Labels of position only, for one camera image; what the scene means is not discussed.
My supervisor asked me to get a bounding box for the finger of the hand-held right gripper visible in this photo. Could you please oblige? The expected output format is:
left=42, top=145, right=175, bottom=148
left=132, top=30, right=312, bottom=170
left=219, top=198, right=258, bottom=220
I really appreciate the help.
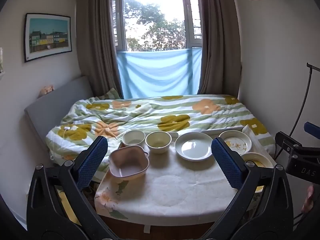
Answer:
left=303, top=121, right=320, bottom=137
left=274, top=131, right=320, bottom=156

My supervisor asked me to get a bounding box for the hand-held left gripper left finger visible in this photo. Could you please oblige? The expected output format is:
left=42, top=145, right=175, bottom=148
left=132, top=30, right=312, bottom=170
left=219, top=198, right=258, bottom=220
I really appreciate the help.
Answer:
left=26, top=135, right=113, bottom=240

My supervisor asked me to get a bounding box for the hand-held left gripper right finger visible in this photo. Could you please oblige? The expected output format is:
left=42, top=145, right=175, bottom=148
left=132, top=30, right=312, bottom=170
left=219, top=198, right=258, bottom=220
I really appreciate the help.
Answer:
left=200, top=137, right=294, bottom=240

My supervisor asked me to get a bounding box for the duck print plate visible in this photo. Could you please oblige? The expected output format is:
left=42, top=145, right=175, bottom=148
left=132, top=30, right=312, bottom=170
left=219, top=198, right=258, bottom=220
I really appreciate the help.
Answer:
left=218, top=130, right=252, bottom=154

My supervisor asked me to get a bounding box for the pink square bowl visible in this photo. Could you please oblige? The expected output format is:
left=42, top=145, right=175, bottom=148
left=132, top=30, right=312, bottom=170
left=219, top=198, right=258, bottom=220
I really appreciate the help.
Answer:
left=109, top=145, right=150, bottom=180

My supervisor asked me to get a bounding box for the plain white plate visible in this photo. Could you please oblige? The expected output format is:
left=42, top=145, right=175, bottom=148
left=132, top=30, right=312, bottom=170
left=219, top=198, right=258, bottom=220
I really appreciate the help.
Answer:
left=174, top=132, right=216, bottom=162

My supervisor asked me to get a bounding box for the person's right hand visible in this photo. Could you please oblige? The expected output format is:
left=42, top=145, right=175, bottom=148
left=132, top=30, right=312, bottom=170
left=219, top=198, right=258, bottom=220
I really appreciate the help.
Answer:
left=301, top=183, right=316, bottom=214

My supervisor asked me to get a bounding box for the yellow rim plate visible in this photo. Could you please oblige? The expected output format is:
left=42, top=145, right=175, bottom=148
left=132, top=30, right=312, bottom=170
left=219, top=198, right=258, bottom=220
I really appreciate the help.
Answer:
left=240, top=152, right=274, bottom=193

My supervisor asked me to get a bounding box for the white round bowl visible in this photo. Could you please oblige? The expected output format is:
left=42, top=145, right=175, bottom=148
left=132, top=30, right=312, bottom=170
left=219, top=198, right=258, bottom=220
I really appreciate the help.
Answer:
left=122, top=130, right=146, bottom=147

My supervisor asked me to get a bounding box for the floral white tablecloth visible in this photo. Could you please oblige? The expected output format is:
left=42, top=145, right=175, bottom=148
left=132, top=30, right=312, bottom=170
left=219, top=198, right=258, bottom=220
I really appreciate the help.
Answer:
left=95, top=132, right=275, bottom=222

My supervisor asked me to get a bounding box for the grey padded headboard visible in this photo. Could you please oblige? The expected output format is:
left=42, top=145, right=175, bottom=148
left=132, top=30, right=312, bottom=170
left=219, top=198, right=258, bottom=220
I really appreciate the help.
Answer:
left=24, top=76, right=94, bottom=167

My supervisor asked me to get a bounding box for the cream round bowl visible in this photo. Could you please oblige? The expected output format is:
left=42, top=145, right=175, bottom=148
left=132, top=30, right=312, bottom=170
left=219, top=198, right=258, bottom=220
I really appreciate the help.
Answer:
left=145, top=131, right=172, bottom=154

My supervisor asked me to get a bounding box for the floral pillow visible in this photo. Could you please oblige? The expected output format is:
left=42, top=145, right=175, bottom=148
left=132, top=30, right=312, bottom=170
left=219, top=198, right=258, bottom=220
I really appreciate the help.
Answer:
left=97, top=87, right=121, bottom=100

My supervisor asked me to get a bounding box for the floral striped duvet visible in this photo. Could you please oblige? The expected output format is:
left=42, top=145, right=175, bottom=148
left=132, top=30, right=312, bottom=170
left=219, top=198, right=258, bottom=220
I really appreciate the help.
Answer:
left=46, top=94, right=276, bottom=179

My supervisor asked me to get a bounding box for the small plush toy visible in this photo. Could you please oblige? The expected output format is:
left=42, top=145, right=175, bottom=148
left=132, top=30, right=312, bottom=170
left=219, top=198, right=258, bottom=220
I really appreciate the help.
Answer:
left=37, top=84, right=54, bottom=98

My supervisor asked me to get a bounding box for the brown wooden table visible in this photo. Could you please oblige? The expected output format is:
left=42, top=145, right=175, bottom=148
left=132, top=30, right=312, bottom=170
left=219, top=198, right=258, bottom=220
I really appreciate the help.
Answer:
left=99, top=214, right=218, bottom=240

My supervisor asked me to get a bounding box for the light blue cloth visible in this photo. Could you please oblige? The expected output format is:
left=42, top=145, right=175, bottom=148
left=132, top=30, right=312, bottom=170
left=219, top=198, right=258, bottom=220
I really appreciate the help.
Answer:
left=116, top=47, right=203, bottom=99

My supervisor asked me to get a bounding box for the brown curtain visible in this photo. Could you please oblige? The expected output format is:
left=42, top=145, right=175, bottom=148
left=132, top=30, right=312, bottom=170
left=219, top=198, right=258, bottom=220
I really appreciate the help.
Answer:
left=195, top=0, right=242, bottom=96
left=75, top=0, right=124, bottom=99

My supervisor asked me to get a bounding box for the framed houses picture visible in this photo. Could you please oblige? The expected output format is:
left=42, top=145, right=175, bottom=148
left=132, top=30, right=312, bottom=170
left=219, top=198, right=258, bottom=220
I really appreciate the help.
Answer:
left=24, top=12, right=73, bottom=63

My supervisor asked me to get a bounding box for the window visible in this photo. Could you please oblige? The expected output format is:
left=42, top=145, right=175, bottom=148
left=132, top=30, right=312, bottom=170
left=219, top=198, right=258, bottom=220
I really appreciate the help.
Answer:
left=110, top=0, right=203, bottom=53

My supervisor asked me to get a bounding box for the white cable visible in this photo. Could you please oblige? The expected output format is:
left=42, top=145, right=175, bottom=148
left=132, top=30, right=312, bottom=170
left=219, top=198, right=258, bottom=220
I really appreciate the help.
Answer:
left=50, top=126, right=72, bottom=161

